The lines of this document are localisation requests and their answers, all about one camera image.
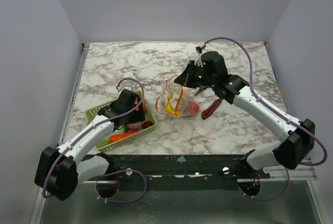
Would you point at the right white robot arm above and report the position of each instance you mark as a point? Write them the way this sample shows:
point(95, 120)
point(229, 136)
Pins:
point(294, 135)

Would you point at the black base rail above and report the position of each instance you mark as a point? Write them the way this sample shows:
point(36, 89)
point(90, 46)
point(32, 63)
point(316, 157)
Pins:
point(176, 172)

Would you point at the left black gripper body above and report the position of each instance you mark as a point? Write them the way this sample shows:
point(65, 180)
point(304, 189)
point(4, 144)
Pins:
point(138, 116)

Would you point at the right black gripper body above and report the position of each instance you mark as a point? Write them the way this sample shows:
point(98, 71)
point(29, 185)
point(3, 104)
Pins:
point(186, 77)

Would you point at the pink purple onion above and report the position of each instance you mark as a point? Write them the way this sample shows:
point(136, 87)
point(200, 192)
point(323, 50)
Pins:
point(135, 126)

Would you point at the white garlic bulb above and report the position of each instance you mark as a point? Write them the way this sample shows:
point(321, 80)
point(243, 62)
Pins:
point(177, 98)

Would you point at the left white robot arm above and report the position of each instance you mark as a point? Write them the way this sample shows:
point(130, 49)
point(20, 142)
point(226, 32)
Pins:
point(61, 169)

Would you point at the red bell pepper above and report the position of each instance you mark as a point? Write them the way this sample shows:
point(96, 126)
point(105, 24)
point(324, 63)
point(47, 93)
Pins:
point(193, 108)

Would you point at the dark red plum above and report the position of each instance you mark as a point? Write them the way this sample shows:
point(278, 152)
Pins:
point(147, 124)

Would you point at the yellow mango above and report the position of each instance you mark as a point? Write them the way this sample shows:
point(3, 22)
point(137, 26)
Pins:
point(169, 109)

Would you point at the clear zip top bag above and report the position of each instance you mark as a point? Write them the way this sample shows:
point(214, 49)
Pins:
point(169, 82)

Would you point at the small orange pumpkin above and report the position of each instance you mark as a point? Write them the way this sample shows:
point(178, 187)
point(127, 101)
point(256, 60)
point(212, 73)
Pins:
point(144, 107)

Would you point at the green cucumber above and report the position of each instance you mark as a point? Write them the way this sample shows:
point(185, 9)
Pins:
point(125, 129)

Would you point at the green plastic basket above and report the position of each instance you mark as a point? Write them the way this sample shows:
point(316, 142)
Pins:
point(104, 145)

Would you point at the red black utility knife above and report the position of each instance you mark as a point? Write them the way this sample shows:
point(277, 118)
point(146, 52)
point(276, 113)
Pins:
point(211, 109)

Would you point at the orange carrot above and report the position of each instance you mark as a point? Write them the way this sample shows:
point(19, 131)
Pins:
point(117, 137)

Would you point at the yellow handled pliers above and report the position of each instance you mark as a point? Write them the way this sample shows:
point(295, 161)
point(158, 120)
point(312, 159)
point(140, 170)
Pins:
point(200, 90)

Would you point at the aluminium frame rail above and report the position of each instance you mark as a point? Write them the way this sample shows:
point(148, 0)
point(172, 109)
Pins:
point(72, 98)

